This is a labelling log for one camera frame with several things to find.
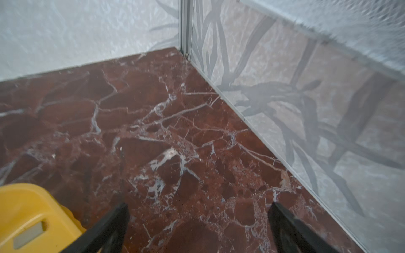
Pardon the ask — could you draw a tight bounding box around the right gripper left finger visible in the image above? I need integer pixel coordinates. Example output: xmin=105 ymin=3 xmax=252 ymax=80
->
xmin=62 ymin=202 xmax=130 ymax=253

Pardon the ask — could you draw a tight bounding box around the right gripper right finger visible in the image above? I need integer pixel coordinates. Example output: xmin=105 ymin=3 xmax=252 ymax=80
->
xmin=268 ymin=202 xmax=337 ymax=253

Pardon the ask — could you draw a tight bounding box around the grey staple strip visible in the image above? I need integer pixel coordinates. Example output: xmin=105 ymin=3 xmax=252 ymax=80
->
xmin=13 ymin=221 xmax=45 ymax=249

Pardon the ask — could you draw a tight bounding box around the yellow plastic tray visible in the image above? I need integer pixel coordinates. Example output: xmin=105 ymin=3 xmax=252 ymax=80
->
xmin=1 ymin=183 xmax=86 ymax=253

